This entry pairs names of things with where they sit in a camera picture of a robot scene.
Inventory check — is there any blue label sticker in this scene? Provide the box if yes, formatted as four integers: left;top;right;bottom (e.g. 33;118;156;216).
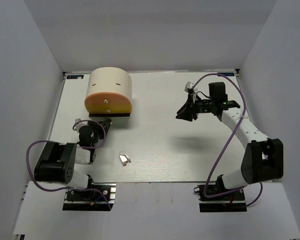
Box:
218;72;235;77
66;74;84;80

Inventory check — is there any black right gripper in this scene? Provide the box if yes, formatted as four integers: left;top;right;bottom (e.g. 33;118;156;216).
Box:
176;93;216;122

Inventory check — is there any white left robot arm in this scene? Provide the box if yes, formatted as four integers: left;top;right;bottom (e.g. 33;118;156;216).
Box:
26;118;112;200

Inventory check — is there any blue label sticker left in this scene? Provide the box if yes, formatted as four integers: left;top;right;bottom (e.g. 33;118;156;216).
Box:
66;74;84;80

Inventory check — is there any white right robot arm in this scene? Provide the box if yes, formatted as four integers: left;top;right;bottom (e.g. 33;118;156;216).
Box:
176;82;284;200

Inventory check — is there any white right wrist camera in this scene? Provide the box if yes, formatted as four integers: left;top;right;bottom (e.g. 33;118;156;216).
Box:
184;81;198;102

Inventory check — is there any pink silver binder clip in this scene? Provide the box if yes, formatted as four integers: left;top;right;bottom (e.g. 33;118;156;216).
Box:
119;151;132;166

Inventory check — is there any blue label sticker right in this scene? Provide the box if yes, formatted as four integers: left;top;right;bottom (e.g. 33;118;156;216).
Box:
218;72;235;77

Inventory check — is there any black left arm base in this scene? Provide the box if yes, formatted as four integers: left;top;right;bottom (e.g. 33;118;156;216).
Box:
62;183;117;212

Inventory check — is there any beige orange round organizer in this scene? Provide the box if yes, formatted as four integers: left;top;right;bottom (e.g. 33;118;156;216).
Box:
84;67;133;127

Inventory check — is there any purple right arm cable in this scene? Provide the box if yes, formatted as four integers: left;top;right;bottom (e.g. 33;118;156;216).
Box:
192;72;263;207

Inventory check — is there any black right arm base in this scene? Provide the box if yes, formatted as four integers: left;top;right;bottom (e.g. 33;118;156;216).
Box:
193;184;247;213

